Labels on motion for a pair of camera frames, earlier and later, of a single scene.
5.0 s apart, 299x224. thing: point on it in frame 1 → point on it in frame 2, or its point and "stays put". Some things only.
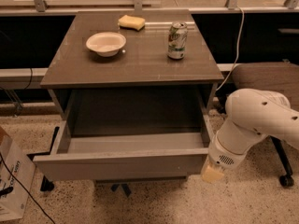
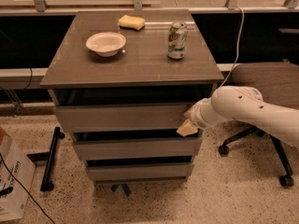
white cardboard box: x=17 y=175 stays put
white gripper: x=221 y=158 → x=197 y=115
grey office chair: x=278 y=77 stays put
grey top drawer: x=125 y=154 → x=120 y=119
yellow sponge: x=131 y=21 stays put
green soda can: x=177 y=40 stays put
